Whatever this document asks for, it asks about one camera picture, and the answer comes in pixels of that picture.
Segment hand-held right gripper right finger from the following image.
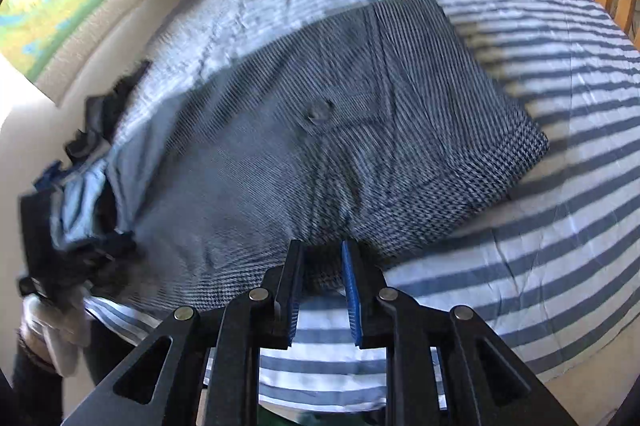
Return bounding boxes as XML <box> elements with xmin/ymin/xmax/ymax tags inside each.
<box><xmin>342</xmin><ymin>240</ymin><xmax>581</xmax><ymax>426</ymax></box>

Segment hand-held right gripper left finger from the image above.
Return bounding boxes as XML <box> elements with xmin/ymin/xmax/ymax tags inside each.
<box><xmin>62</xmin><ymin>239</ymin><xmax>304</xmax><ymax>426</ymax></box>

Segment grey checked shorts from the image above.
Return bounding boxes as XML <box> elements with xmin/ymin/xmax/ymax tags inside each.
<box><xmin>107</xmin><ymin>0</ymin><xmax>551</xmax><ymax>313</ymax></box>

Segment person's left forearm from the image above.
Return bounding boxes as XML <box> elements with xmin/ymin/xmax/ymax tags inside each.
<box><xmin>10</xmin><ymin>293</ymin><xmax>91</xmax><ymax>426</ymax></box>

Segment dark blue garment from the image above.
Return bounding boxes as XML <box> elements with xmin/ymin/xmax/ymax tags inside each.
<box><xmin>34</xmin><ymin>160</ymin><xmax>68</xmax><ymax>193</ymax></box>

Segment black garment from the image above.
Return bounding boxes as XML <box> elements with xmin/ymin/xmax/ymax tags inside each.
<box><xmin>65</xmin><ymin>60</ymin><xmax>153</xmax><ymax>159</ymax></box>

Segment blue striped bed quilt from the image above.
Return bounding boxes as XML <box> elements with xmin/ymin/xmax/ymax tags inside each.
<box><xmin>82</xmin><ymin>0</ymin><xmax>640</xmax><ymax>412</ymax></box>

